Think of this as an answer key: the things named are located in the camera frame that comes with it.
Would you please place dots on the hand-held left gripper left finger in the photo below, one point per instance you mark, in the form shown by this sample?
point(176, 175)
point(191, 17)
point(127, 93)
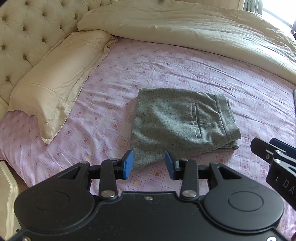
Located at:
point(128, 164)

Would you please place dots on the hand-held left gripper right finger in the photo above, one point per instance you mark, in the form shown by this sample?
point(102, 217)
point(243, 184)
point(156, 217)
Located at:
point(170, 165)

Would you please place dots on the grey speckled pants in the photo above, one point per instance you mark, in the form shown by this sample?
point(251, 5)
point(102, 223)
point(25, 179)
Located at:
point(182, 122)

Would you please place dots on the grey curtain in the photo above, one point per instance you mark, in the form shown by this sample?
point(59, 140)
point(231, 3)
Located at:
point(251, 5)

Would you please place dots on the cream pillow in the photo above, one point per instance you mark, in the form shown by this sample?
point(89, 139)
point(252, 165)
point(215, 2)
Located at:
point(60, 78)

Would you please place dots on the cream tufted headboard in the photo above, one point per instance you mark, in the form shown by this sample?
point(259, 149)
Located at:
point(30, 30)

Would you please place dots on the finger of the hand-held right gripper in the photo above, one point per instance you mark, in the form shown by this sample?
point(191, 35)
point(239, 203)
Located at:
point(283, 146)
point(261, 148)

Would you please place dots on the cream duvet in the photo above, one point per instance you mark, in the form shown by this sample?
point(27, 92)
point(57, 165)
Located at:
point(196, 27)

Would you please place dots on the folded grey cloth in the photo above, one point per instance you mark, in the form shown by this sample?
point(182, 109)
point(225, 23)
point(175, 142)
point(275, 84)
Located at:
point(294, 98)

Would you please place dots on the pink patterned bed sheet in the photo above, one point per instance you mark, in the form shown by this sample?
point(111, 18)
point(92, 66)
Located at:
point(161, 67)

